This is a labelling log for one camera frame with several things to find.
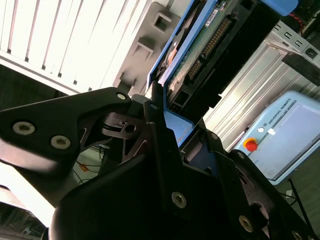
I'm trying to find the hard disk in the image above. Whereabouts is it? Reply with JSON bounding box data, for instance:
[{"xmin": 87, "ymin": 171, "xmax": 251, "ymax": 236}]
[{"xmin": 146, "ymin": 0, "xmax": 300, "ymax": 148}]

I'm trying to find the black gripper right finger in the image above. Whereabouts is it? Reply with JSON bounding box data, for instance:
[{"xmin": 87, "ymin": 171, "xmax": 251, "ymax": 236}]
[{"xmin": 182, "ymin": 122, "xmax": 320, "ymax": 240}]

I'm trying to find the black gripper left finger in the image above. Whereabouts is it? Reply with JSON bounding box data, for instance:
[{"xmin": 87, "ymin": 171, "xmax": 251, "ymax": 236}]
[{"xmin": 0, "ymin": 81, "xmax": 188, "ymax": 214}]

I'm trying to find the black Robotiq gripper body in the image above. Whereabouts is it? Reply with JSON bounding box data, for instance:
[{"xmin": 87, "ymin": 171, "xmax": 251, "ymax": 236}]
[{"xmin": 48, "ymin": 154, "xmax": 241, "ymax": 240}]

